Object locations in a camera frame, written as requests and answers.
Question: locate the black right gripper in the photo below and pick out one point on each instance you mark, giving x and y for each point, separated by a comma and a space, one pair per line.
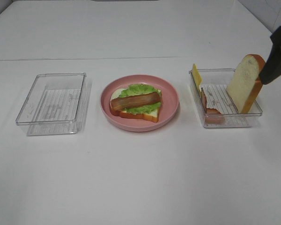
272, 67

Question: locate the bacon strip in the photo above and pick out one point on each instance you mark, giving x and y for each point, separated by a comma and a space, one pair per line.
122, 103
212, 115

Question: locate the bread slice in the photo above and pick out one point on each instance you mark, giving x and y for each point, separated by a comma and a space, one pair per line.
245, 85
146, 112

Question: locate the green lettuce leaf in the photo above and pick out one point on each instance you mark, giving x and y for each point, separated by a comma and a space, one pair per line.
138, 89

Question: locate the clear right plastic tray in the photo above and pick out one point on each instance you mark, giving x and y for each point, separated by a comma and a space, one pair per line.
214, 83

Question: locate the clear plastic tray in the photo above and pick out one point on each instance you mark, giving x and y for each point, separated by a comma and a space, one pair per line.
214, 83
55, 105

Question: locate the yellow cheese slice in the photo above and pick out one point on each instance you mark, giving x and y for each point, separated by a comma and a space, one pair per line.
197, 77

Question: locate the pink round plate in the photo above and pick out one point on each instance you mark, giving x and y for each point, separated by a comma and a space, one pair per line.
169, 107

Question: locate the clear left plastic tray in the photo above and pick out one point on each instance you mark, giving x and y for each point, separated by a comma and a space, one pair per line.
55, 105

